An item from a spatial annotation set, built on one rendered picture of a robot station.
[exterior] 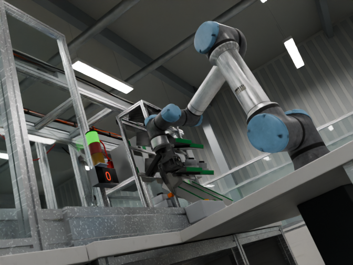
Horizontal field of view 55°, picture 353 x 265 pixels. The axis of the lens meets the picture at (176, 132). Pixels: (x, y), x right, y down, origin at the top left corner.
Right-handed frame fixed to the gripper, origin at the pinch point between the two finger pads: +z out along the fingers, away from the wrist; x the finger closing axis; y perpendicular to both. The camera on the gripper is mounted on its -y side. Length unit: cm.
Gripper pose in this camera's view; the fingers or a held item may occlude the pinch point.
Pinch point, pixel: (173, 192)
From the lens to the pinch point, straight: 144.1
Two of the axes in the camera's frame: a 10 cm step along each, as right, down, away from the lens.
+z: 3.3, 8.6, -3.8
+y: 8.1, -4.7, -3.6
